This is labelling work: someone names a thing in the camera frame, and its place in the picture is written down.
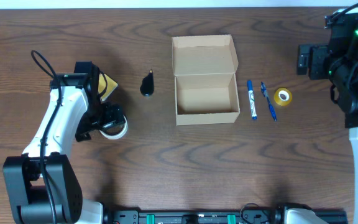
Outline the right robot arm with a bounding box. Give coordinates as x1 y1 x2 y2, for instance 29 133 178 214
296 8 358 223

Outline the black cable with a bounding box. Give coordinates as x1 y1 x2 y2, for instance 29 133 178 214
328 0 358 19
30 50 64 224

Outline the black teardrop-shaped object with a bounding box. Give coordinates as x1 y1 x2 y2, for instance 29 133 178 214
140 69 154 96

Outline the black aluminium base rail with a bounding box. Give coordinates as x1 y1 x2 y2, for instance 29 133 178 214
104 208 349 224

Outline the small yellow tape roll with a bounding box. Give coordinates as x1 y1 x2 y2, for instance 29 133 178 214
274 87 293 106

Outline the right black cable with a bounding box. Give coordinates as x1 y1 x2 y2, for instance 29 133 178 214
328 0 358 19

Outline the blue and white marker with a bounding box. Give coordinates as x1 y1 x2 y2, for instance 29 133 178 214
247 80 257 120

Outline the open cardboard box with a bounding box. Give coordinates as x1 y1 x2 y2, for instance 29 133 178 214
172 34 241 126

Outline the left black cable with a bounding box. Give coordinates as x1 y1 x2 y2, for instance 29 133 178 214
30 50 64 224

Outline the white tape roll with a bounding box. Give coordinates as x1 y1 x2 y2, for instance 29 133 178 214
99 116 129 140

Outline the yellow sticky note pad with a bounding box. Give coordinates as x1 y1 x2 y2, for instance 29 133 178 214
98 72 118 101

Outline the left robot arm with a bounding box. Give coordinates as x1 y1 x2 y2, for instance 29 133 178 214
2 62 128 223

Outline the blue ballpoint pen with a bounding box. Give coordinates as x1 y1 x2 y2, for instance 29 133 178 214
260 82 277 121

